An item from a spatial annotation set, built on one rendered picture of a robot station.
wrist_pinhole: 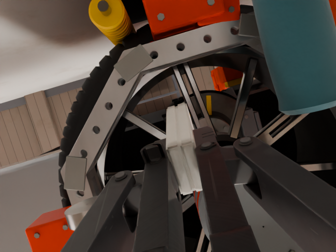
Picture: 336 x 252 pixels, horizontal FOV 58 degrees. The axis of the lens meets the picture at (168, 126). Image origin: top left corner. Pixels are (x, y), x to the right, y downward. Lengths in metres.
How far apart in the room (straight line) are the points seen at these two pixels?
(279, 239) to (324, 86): 0.19
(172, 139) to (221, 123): 0.90
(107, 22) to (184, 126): 0.37
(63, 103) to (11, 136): 1.01
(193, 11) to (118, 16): 0.12
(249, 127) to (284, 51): 0.71
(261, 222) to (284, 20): 0.24
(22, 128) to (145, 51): 4.92
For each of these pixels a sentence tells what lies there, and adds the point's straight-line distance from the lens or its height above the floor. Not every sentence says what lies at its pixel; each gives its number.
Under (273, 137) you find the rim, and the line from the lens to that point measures 0.64.
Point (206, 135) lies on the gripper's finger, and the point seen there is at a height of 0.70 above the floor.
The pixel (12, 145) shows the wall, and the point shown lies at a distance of 5.47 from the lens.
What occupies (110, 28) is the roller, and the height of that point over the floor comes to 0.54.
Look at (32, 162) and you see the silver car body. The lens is 1.10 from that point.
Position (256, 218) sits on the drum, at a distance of 0.39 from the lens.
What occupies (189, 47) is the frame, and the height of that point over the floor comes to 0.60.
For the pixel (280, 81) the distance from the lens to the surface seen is 0.42.
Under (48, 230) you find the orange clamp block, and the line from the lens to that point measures 0.57.
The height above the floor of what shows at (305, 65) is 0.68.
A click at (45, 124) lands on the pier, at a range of 5.11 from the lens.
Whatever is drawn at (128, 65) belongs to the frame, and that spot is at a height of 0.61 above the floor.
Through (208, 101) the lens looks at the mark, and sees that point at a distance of 1.09.
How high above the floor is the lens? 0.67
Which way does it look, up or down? 5 degrees up
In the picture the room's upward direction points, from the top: 163 degrees clockwise
